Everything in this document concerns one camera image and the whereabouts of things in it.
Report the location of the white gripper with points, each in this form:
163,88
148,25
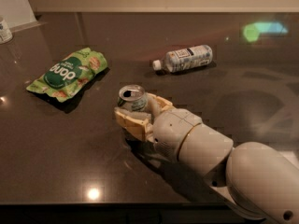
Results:
172,129

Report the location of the silver green soda can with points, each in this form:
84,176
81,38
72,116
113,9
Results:
132,98

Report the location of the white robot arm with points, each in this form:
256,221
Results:
254,179

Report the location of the clear blue-label plastic bottle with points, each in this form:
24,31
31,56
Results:
184,59

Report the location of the green snack chip bag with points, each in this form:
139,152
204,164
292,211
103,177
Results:
67,77

